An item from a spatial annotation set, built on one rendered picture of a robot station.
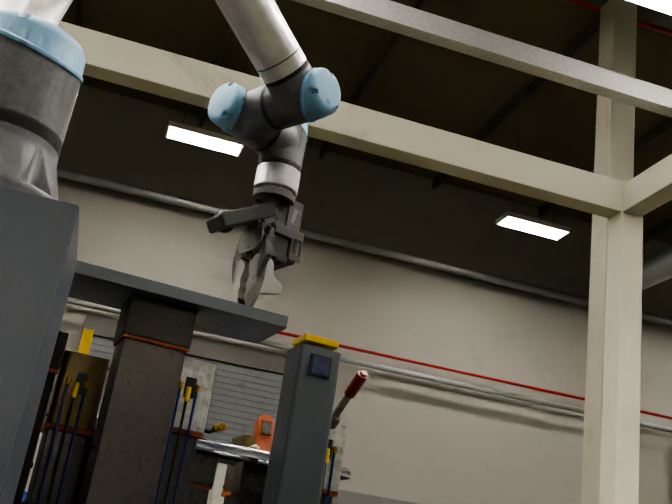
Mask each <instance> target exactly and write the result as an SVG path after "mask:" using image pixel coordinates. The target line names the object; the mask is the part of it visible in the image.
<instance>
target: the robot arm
mask: <svg viewBox="0 0 672 504"><path fill-rule="evenodd" d="M72 1H73V0H0V187H4V188H8V189H12V190H16V191H21V192H25V193H29V194H33V195H37V196H41V197H46V198H50V199H54V200H58V201H59V196H58V181H57V163H58V159H59V156H60V152H61V149H62V146H63V142H64V139H65V136H66V132H67V129H68V125H69V122H70V118H71V115H72V111H73V108H74V104H75V101H76V97H77V94H78V91H79V87H80V84H82V83H83V77H82V76H83V71H84V67H85V62H86V58H85V54H84V52H83V50H82V47H81V46H80V44H79V43H78V42H77V41H76V40H75V39H74V38H73V37H72V36H71V35H70V34H68V33H67V32H66V31H64V30H63V29H61V28H60V27H58V24H59V23H60V21H61V19H62V18H63V16H64V14H65V13H66V11H67V10H68V8H69V6H70V5H71V3H72ZM215 2H216V3H217V5H218V7H219V8H220V10H221V12H222V13H223V15H224V17H225V18H226V20H227V22H228V23H229V25H230V27H231V28H232V30H233V32H234V33H235V35H236V37H237V39H238V40H239V42H240V44H241V45H242V47H243V49H244V50H245V52H246V54H247V55H248V57H249V59H250V60H251V62H252V64H253V65H254V67H255V69H256V70H257V72H258V74H259V75H260V77H261V79H262V80H263V82H264V84H265V86H262V87H259V88H256V89H253V90H250V91H248V90H246V89H245V87H243V86H240V85H238V84H236V83H233V82H228V83H225V84H223V85H222V86H220V87H219V88H218V89H217V90H216V91H215V92H214V94H213V95H212V97H211V99H210V102H209V106H208V116H209V118H210V120H211V121H212V122H213V123H214V124H216V125H217V126H218V127H220V128H221V129H222V130H223V132H225V133H228V134H230V135H231V136H233V137H234V138H236V139H237V140H239V141H240V142H242V143H243V144H245V145H247V146H248V147H250V148H251V149H253V150H254V151H256V152H257V153H259V159H258V164H257V171H256V176H255V181H254V186H253V189H254V191H253V196H252V200H253V201H254V202H255V203H256V204H257V205H254V206H250V207H245V208H241V209H236V210H231V211H228V210H221V211H218V212H217V213H216V214H215V215H214V216H213V217H211V218H209V219H207V220H206V224H207V227H208V230H209V232H210V233H211V234H213V233H217V232H221V233H228V232H230V231H232V230H233V229H234V228H238V227H242V226H245V228H244V229H243V231H242V232H241V235H240V238H239V241H238V245H237V249H236V253H235V256H234V259H233V264H232V283H233V291H234V295H235V300H236V303H240V304H243V305H247V306H251V307H253V306H254V304H255V302H256V300H257V299H263V298H264V297H265V296H266V295H279V294H280V293H281V291H282V284H281V283H280V282H279V281H278V280H277V279H276V278H275V276H274V274H273V271H276V270H278V269H281V268H284V267H288V266H291V265H294V263H295V262H296V263H300V257H301V251H302V246H303V240H304V234H302V233H300V232H299V230H300V224H301V218H302V213H303V207H304V205H303V204H301V203H299V202H297V201H295V198H296V196H297V193H298V187H299V181H300V174H301V168H302V163H303V157H304V152H305V147H306V144H307V140H308V136H307V135H308V122H310V123H312V122H315V121H317V120H319V119H322V118H325V117H327V116H329V115H332V114H333V113H334V112H336V110H337V109H338V107H339V104H340V99H341V92H340V87H339V84H338V81H337V79H336V77H335V76H334V75H333V74H332V73H330V72H329V70H328V69H326V68H311V66H310V64H309V62H308V60H307V59H306V57H305V55H304V53H303V51H302V50H301V48H300V46H299V44H298V42H297V41H296V39H295V37H294V35H293V34H292V32H291V30H290V28H289V26H288V25H287V23H286V21H285V19H284V18H283V16H282V14H281V12H280V10H279V9H278V7H277V5H276V3H275V2H274V0H215ZM298 241H299V242H300V247H299V252H298V256H297V255H296V252H297V247H298ZM249 259H250V260H251V261H250V263H249Z"/></svg>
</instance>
